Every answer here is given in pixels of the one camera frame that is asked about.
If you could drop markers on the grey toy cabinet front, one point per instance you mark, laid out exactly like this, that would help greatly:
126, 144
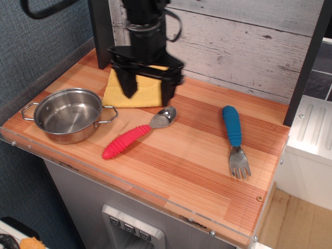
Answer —
84, 200

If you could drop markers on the yellow folded cloth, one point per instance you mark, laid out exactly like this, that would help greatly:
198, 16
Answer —
148, 93

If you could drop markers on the blue handled metal fork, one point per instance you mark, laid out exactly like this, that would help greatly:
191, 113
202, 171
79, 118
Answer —
238, 162

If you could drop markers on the white toy sink unit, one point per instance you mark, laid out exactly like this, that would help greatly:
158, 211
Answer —
305, 167

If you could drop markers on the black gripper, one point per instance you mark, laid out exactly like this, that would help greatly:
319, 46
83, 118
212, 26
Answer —
147, 56

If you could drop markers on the dark left vertical post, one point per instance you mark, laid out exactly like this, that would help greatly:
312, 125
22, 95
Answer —
102, 30

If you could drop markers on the red handled metal spoon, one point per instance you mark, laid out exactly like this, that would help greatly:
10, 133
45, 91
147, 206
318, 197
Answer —
162, 119

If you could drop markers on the dark vertical post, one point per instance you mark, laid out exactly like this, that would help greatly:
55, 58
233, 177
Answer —
318, 34
102, 30

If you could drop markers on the dark right vertical post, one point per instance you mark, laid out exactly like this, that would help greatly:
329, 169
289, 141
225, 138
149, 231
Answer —
318, 34

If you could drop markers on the silver dispenser button panel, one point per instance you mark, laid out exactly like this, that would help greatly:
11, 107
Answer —
126, 231

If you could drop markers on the stainless steel pot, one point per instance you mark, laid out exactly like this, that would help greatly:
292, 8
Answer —
69, 116

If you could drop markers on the orange object bottom left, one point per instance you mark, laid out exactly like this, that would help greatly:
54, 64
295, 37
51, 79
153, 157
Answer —
31, 243

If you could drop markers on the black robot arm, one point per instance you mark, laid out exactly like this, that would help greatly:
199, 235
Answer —
147, 13

